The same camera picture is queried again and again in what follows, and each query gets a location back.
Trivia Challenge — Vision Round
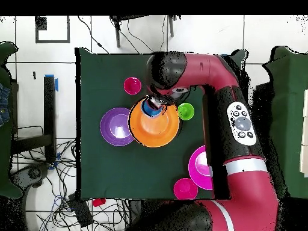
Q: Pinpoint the black square frame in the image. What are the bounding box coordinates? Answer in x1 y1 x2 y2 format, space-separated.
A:
35 16 71 44

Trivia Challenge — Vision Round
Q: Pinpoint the orange bowl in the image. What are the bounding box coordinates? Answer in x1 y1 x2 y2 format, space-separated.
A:
128 97 181 149

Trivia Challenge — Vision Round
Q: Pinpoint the black chair base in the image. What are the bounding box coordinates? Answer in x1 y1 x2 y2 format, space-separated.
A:
10 163 51 189

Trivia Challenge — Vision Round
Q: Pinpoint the dark green tablecloth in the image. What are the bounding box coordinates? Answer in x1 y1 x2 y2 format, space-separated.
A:
75 47 248 201

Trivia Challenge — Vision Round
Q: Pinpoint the green cloth covered table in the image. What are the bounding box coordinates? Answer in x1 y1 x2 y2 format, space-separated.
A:
0 41 23 200
261 45 308 200

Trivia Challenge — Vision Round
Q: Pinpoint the red cup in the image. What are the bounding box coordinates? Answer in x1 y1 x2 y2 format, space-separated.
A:
123 76 143 96

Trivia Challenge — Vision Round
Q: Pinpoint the small red object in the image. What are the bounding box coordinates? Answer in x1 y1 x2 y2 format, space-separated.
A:
91 197 107 208

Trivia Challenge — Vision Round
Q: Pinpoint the black power strip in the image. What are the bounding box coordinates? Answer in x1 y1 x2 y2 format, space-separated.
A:
67 194 94 229

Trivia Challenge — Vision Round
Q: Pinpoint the purple bowl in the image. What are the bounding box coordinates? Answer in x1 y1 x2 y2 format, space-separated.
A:
99 106 135 147

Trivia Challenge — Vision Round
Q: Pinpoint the green cup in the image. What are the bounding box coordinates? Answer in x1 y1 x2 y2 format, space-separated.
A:
177 102 196 122

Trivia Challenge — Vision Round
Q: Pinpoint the pink bowl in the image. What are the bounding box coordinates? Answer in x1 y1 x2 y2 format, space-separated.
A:
188 144 214 191

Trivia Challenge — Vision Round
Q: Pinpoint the person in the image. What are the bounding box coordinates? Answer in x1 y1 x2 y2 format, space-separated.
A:
0 82 12 128

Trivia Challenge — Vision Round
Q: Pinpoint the blue tape strip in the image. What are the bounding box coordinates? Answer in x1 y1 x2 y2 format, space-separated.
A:
45 73 59 93

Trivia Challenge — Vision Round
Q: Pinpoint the black table frame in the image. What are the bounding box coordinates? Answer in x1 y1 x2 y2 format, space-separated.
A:
10 76 57 165

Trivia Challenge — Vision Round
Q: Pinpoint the blue cup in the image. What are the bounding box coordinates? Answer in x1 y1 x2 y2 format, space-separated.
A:
140 97 165 118

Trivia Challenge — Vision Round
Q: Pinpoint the black floor cable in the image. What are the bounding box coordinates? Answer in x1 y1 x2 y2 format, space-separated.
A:
77 16 110 54

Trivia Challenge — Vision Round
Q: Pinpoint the floor cable bundle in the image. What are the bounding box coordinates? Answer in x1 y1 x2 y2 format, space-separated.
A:
11 139 131 231

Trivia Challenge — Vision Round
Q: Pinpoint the red bowl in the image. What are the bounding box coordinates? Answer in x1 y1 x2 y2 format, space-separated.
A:
173 177 199 200

